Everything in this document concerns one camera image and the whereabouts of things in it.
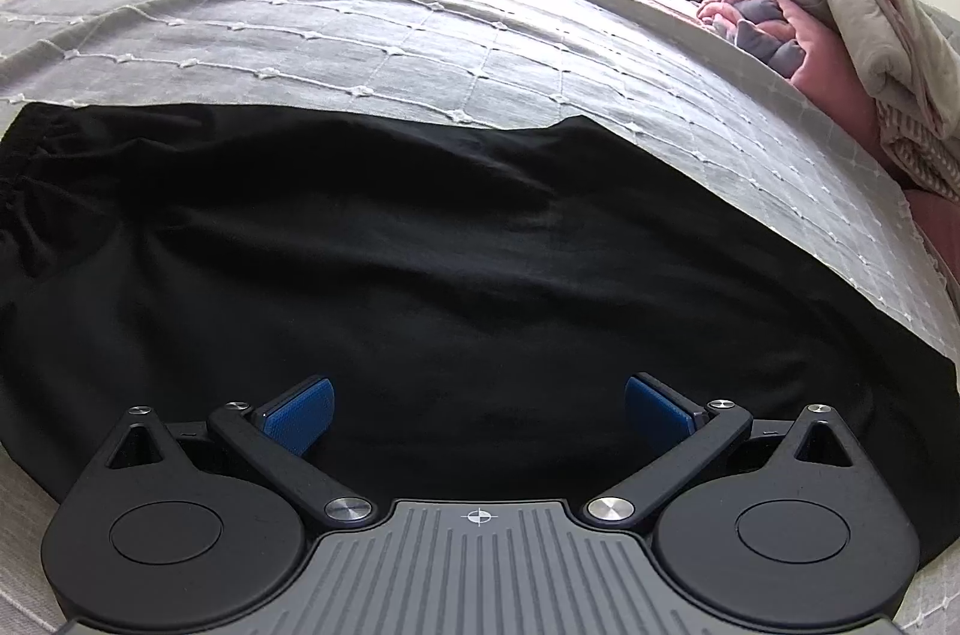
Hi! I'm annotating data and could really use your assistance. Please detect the bed with grey grid bedspread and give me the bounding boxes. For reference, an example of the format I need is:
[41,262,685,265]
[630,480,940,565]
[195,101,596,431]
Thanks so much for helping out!
[0,0,960,635]

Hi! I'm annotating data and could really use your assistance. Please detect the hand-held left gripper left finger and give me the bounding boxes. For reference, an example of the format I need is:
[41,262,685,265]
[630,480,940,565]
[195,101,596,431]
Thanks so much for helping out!
[105,375,377,526]

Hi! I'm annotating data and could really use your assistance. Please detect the pink blanket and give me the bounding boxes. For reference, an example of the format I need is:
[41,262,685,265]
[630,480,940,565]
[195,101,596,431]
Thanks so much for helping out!
[696,0,960,280]

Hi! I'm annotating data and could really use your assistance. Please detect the black pants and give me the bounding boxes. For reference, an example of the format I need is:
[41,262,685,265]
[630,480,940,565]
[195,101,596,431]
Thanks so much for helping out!
[0,102,960,570]

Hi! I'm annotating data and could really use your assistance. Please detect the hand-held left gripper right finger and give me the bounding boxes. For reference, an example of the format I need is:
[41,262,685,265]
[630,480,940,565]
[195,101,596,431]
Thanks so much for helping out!
[576,372,862,526]

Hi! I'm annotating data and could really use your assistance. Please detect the grey-blue cloth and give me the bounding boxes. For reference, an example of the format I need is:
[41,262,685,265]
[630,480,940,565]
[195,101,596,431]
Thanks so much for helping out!
[711,0,805,79]

